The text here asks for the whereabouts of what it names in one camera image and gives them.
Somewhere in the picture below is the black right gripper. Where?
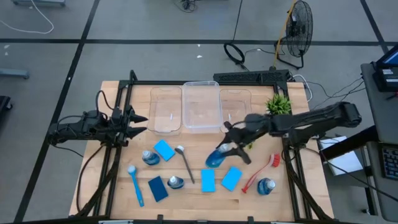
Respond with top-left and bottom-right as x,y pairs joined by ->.
216,113 -> 274,165

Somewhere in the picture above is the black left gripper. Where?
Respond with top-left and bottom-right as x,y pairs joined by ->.
110,105 -> 149,147

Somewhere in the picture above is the blue dish soap bottle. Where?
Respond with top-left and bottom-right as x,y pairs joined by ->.
167,175 -> 185,190
205,142 -> 233,169
257,177 -> 277,196
142,150 -> 161,166

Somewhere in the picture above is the light blue sponge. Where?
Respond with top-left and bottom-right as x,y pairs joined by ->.
153,139 -> 177,162
221,166 -> 244,192
200,169 -> 216,193

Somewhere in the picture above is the red dish brush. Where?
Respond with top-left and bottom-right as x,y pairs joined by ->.
241,153 -> 281,194

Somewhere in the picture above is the grey dish brush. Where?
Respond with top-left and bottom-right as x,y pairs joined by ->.
174,145 -> 196,185

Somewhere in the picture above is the blue dish brush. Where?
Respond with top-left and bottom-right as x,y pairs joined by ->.
127,165 -> 146,208

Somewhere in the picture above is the clear shallow plastic bin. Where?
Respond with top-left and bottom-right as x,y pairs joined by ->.
146,86 -> 183,136
219,88 -> 253,134

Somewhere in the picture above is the clear tall plastic bin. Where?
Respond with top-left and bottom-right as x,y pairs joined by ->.
182,80 -> 223,134

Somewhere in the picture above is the green plant in white pot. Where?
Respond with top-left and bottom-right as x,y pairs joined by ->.
265,93 -> 293,116

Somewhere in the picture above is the dark blue sponge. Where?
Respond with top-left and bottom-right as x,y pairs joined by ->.
147,175 -> 169,203

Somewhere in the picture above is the black desk crossbar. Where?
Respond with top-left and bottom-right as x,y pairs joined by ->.
319,125 -> 379,161

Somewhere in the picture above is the grey furniture foot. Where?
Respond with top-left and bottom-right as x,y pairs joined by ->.
0,68 -> 30,80

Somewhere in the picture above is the black floor fan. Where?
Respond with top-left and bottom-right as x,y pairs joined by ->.
273,0 -> 314,70

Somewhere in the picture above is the grey desk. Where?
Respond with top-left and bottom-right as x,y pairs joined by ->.
360,62 -> 398,222

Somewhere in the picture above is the grey furniture base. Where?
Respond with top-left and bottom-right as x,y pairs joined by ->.
11,0 -> 67,7

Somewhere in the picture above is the black keyboard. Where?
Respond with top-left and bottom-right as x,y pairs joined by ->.
379,145 -> 398,182

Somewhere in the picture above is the black laptop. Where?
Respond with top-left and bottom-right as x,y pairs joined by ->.
371,43 -> 398,93

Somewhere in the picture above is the black aluminium table frame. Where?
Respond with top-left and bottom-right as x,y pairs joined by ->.
74,70 -> 335,224

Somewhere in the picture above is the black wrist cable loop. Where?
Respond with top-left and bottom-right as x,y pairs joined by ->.
95,90 -> 114,111

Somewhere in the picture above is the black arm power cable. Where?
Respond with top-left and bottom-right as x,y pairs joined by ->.
75,143 -> 106,214

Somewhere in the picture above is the black coiled cable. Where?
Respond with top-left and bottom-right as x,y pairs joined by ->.
223,0 -> 249,71

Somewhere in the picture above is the short white cable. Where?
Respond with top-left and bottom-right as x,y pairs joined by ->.
291,73 -> 313,103

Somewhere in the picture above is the yellow cable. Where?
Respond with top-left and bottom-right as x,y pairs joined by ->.
272,0 -> 298,69

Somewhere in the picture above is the thin black cable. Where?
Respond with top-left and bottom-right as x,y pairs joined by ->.
306,77 -> 367,111

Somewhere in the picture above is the black cable bundle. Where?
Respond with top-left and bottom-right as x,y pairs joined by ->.
173,0 -> 200,14

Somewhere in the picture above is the long white cable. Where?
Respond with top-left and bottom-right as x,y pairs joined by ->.
0,0 -> 55,35

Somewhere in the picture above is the long black cable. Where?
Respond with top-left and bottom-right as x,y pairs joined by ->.
322,152 -> 398,203

